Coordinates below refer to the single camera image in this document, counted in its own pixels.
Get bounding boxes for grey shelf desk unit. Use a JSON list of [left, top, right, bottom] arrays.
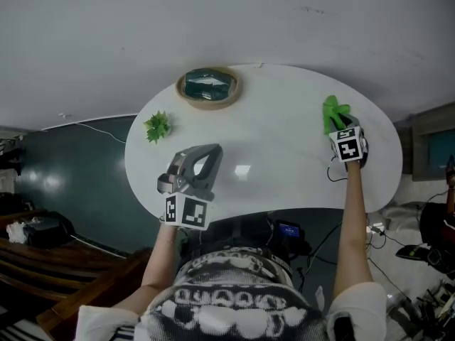
[[392, 102, 455, 183]]

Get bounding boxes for dark green pouch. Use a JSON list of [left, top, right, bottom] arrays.
[[183, 68, 238, 102]]

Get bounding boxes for black trash bin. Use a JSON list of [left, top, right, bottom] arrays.
[[23, 211, 75, 250]]

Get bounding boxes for woven straw basket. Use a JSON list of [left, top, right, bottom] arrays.
[[176, 65, 245, 112]]

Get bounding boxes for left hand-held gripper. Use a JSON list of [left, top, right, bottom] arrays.
[[157, 143, 224, 231]]

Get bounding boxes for small potted green plant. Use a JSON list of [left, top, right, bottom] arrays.
[[143, 110, 172, 145]]

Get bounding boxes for black device with blue screen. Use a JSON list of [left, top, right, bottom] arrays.
[[275, 220, 306, 242]]

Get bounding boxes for person's left forearm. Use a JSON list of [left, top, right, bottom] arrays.
[[120, 222, 181, 310]]

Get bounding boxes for wooden staircase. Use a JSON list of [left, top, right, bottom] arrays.
[[0, 207, 154, 333]]

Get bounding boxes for thin white cable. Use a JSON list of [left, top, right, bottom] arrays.
[[69, 119, 127, 144]]

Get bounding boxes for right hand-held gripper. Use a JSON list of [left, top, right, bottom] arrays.
[[327, 114, 370, 172]]

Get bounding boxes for person's right forearm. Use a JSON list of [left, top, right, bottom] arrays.
[[332, 161, 374, 294]]

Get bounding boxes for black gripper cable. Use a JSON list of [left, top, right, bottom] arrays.
[[326, 154, 350, 183]]

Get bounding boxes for white plastic bag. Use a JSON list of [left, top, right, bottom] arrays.
[[6, 218, 43, 244]]

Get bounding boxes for green microfibre cloth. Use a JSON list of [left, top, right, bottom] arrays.
[[322, 94, 352, 136]]

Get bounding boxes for white oval table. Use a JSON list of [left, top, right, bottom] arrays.
[[124, 63, 404, 223]]

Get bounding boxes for person's black white patterned shirt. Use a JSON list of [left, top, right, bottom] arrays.
[[76, 247, 388, 341]]

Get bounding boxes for person's dark trousers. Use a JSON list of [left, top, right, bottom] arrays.
[[177, 213, 310, 273]]

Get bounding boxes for silver fisheye camera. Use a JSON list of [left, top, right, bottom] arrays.
[[157, 173, 176, 194]]

